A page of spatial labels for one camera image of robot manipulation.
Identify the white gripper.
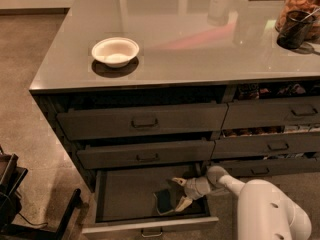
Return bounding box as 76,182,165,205
171,176,213,212

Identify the green yellow sponge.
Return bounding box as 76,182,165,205
154,189,174,215

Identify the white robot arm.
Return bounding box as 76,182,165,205
172,166,312,240

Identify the middle left dark drawer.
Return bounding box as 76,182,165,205
77,139,215,169

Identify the dark drawer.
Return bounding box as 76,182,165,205
200,158,320,178
77,139,215,169
212,133,320,159
222,96,320,129
57,103,227,140

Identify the open bottom left drawer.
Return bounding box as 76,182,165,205
82,163,218,240

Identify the bottom right dark drawer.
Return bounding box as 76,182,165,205
200,158,320,178

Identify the top left dark drawer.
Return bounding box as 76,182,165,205
57,103,227,140

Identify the dark counter cabinet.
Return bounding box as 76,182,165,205
30,0,320,187

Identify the middle right dark drawer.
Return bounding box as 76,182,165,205
212,133,320,159

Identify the top right dark drawer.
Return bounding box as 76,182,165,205
222,96,320,129

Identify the white paper bowl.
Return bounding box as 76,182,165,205
91,37,140,68

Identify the dark glass cup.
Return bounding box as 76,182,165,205
277,10,316,50

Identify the glass snack jar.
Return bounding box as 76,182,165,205
275,0,320,41

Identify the black chair frame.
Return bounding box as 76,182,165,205
0,147,82,240

